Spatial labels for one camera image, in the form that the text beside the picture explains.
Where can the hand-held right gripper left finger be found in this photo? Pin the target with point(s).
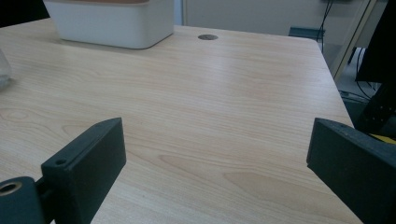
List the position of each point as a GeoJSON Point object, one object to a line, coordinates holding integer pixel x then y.
{"type": "Point", "coordinates": [85, 165]}

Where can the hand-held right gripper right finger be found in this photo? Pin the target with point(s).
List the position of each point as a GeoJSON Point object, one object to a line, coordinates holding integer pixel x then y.
{"type": "Point", "coordinates": [355, 161]}

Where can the dark green floor box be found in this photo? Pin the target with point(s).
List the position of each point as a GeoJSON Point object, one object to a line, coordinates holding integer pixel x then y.
{"type": "Point", "coordinates": [305, 32]}

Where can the white storage box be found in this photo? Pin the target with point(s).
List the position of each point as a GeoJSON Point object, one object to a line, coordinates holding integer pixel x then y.
{"type": "Point", "coordinates": [113, 21]}

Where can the black metal stand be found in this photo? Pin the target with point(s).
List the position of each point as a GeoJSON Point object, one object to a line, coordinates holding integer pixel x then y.
{"type": "Point", "coordinates": [378, 93]}

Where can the beige partition panel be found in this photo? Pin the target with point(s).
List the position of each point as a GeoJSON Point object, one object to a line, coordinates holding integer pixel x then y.
{"type": "Point", "coordinates": [351, 40]}

